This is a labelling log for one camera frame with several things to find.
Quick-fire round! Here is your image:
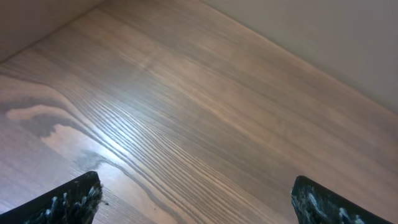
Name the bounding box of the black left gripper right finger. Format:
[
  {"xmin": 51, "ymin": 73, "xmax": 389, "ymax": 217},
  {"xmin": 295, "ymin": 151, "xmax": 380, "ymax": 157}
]
[{"xmin": 291, "ymin": 175, "xmax": 391, "ymax": 224}]

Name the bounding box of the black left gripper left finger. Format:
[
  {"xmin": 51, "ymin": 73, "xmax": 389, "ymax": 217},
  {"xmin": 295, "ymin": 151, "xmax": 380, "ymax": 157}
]
[{"xmin": 1, "ymin": 171, "xmax": 103, "ymax": 224}]

